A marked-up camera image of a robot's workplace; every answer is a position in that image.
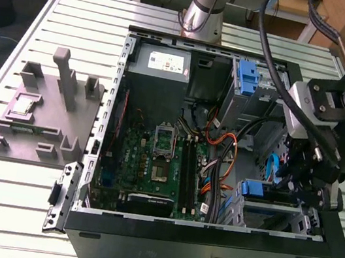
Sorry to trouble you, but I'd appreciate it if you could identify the hard disk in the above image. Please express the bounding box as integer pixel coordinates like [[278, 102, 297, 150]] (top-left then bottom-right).
[[237, 177, 304, 209]]

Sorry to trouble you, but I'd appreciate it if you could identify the grey metal disk bay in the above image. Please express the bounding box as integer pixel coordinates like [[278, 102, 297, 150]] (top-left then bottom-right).
[[229, 176, 328, 241]]

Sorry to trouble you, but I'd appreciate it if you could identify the grey metal drive cage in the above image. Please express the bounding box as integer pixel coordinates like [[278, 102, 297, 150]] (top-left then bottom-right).
[[218, 56, 303, 143]]

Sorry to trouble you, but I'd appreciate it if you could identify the blue plastic drive latch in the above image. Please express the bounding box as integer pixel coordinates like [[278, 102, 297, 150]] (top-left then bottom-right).
[[233, 59, 263, 98]]

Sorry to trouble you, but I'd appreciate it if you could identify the black RAM slot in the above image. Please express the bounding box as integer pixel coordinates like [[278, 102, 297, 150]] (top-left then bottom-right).
[[179, 135, 209, 217], [171, 134, 200, 217]]

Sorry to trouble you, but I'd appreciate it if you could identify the CPU socket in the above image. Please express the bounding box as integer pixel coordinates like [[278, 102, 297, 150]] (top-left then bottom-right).
[[148, 159, 174, 185]]

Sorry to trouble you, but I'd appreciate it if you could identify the metal socket cover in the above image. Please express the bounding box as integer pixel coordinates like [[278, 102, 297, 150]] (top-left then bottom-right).
[[150, 121, 181, 163]]

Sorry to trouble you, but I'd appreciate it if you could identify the black PC case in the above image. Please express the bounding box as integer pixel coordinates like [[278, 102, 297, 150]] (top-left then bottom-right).
[[58, 19, 345, 258]]

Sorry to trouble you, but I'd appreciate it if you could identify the grey power supply unit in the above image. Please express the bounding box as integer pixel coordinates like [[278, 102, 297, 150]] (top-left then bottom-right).
[[118, 40, 195, 128]]

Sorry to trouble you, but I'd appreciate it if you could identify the black graphics card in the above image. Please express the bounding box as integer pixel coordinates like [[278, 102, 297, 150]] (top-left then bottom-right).
[[116, 188, 177, 221]]

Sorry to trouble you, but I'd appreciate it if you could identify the green motherboard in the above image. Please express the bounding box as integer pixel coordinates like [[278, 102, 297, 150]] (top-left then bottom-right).
[[90, 114, 224, 227]]

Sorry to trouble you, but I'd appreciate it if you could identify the grey parts rack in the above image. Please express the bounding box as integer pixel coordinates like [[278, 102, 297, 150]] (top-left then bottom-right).
[[0, 37, 112, 176]]

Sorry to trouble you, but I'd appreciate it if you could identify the green RAM stick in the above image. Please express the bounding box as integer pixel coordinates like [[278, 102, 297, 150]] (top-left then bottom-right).
[[9, 122, 45, 140]]

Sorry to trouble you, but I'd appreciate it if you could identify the silver CPU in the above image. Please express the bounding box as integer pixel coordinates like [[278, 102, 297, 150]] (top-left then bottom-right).
[[8, 96, 36, 120]]

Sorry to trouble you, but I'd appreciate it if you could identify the blue data wire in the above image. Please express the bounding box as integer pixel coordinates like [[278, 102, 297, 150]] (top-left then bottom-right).
[[262, 151, 288, 187]]

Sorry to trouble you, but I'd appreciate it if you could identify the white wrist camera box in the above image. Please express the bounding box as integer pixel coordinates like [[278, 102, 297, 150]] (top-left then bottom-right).
[[279, 80, 320, 142]]

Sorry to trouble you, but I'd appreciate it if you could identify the orange wire bundle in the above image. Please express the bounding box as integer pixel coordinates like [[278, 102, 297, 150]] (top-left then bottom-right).
[[196, 128, 242, 193]]

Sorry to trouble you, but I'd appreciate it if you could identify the orange flat wire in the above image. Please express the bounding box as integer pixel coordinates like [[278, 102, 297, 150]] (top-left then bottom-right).
[[199, 178, 234, 201]]

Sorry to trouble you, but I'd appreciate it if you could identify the black cable bundle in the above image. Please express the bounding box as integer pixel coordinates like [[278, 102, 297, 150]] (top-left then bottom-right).
[[202, 106, 294, 234]]

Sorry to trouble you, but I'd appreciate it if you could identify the smooth black arm cable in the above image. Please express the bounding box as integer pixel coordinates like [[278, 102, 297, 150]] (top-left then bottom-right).
[[235, 0, 345, 169]]

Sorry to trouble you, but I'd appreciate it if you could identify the braided black arm cable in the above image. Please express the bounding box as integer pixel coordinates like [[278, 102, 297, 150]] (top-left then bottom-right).
[[297, 0, 345, 72]]

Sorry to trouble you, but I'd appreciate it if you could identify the thin red wire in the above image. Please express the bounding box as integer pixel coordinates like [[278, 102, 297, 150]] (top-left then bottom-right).
[[105, 88, 131, 158]]

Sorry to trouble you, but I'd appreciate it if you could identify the metal slot retainer bracket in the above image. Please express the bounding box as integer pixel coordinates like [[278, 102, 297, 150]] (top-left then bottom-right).
[[41, 157, 86, 238]]

